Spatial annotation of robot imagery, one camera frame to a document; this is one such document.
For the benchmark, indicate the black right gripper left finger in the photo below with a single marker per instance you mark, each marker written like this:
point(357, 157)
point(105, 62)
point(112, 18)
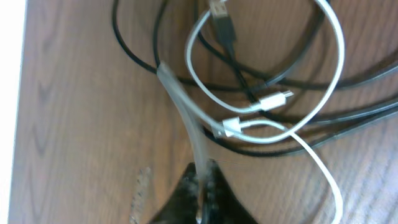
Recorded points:
point(182, 205)

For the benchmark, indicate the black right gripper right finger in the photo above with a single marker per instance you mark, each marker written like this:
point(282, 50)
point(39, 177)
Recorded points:
point(220, 205)

